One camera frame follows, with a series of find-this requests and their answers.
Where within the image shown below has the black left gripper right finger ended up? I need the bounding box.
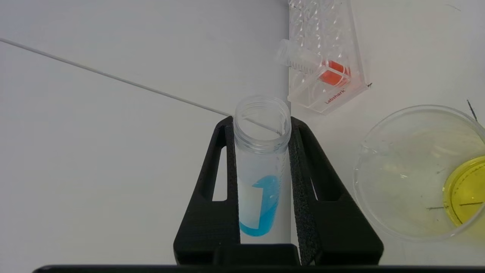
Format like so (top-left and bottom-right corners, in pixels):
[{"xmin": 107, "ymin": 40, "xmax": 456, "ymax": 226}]
[{"xmin": 289, "ymin": 116, "xmax": 384, "ymax": 266}]

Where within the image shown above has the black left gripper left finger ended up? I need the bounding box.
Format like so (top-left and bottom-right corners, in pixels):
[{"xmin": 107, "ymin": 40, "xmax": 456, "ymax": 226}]
[{"xmin": 174, "ymin": 116, "xmax": 241, "ymax": 266}]

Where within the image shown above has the test tube with blue liquid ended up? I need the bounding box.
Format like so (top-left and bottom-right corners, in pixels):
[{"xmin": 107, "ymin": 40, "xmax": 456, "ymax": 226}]
[{"xmin": 233, "ymin": 95, "xmax": 292, "ymax": 237}]

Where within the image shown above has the clear glass beaker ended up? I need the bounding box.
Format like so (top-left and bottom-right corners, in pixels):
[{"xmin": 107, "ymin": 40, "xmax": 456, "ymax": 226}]
[{"xmin": 353, "ymin": 105, "xmax": 485, "ymax": 243}]

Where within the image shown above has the test tube with red liquid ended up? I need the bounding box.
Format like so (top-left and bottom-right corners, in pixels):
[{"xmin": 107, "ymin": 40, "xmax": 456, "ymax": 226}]
[{"xmin": 275, "ymin": 38, "xmax": 352, "ymax": 88}]

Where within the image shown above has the clear acrylic test tube rack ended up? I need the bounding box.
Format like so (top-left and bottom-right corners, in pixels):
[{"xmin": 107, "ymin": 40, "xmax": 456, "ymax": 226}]
[{"xmin": 286, "ymin": 0, "xmax": 371, "ymax": 115}]

